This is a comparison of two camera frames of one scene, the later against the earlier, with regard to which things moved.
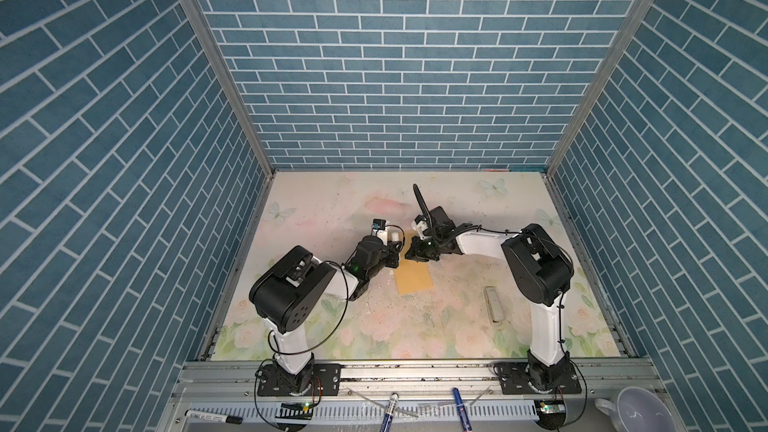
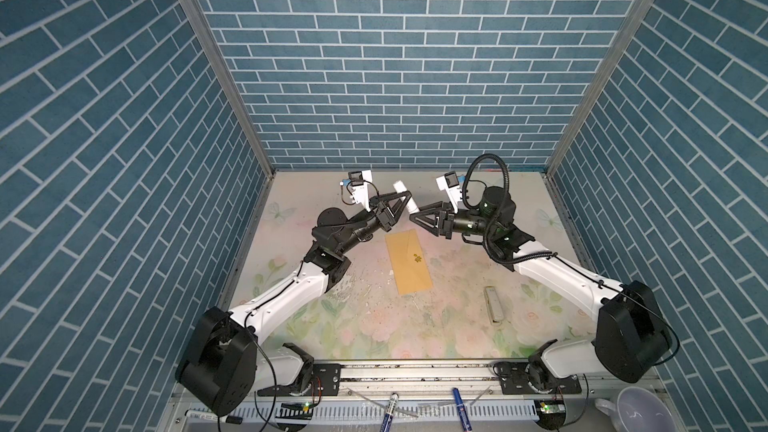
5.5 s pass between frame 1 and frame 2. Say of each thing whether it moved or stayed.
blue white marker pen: stayed
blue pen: stayed
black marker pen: stayed
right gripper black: moved
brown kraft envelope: stayed
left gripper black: moved
